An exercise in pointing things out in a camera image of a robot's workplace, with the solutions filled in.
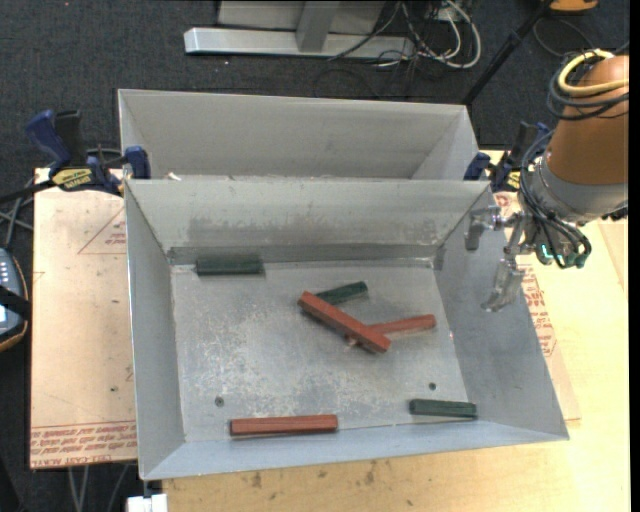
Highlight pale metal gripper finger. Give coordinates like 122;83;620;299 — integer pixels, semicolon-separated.
481;257;513;313
503;265;526;307

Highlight red-brown flat block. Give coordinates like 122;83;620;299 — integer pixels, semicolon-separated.
229;413;340;437
367;313;438;341
297;291;392;355

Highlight dark green flat block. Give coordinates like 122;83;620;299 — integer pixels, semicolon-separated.
408;398;478;419
195;255;265;276
314;280;370;306

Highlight grey metal bin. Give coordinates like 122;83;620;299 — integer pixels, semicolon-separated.
117;88;571;482

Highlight brown cardboard board, red print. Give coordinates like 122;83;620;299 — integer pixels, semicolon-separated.
29;166;584;471

